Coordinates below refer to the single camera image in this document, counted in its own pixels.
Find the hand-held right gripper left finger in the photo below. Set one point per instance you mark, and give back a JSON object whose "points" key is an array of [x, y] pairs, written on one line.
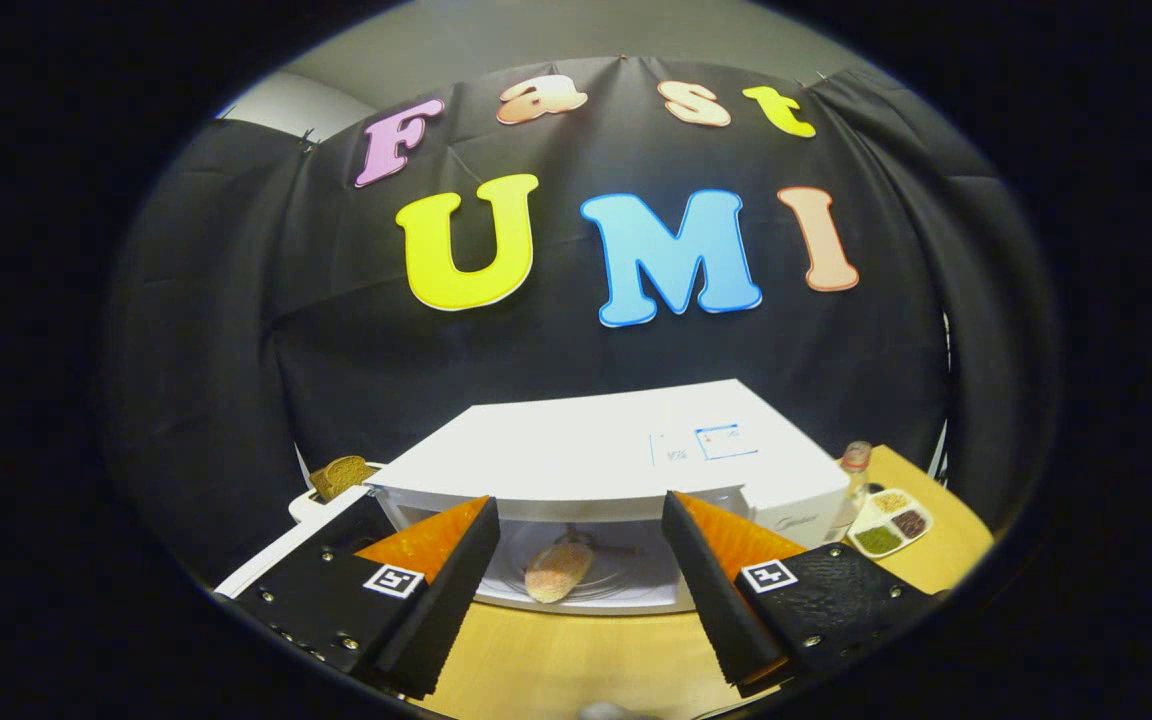
{"points": [[436, 620]]}

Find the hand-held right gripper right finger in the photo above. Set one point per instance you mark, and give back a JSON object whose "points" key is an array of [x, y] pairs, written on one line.
{"points": [[721, 620]]}

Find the brown bread roll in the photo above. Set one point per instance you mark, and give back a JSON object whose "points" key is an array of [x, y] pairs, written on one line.
{"points": [[558, 572]]}

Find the white microwave oven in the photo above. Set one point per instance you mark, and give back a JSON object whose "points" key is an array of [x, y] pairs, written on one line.
{"points": [[576, 450]]}

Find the glass turntable plate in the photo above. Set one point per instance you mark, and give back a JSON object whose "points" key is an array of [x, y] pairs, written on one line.
{"points": [[626, 575]]}

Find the white toaster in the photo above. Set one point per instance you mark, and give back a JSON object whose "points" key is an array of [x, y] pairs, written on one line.
{"points": [[308, 512]]}

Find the brown toast slice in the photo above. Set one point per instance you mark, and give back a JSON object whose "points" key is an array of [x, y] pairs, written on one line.
{"points": [[341, 475]]}

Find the clear bottle with red label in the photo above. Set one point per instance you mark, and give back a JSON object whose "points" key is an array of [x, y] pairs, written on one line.
{"points": [[851, 500]]}

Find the white divided dish of beans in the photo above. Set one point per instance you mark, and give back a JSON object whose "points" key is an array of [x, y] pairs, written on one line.
{"points": [[891, 522]]}

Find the black backdrop cloth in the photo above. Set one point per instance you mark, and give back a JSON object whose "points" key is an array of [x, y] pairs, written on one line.
{"points": [[236, 300]]}

